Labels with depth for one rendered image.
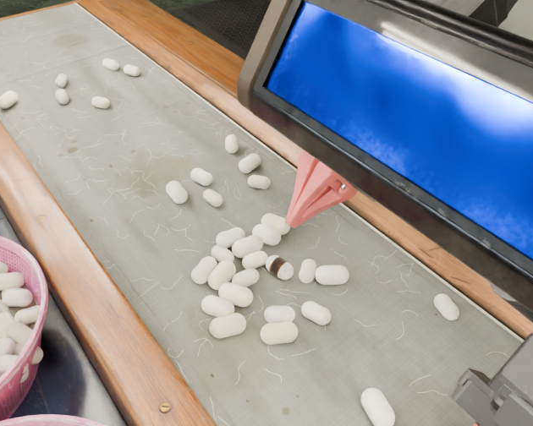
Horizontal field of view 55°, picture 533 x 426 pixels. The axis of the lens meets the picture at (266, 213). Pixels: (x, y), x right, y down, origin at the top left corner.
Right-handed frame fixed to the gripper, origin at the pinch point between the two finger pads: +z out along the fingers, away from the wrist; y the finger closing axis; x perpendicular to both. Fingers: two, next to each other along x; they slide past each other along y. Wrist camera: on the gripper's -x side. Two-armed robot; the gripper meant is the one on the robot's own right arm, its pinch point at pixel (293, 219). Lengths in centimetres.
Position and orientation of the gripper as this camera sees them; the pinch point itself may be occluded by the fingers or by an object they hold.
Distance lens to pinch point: 54.9
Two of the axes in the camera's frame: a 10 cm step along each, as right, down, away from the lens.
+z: -6.0, 7.9, 0.9
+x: 5.1, 3.0, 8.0
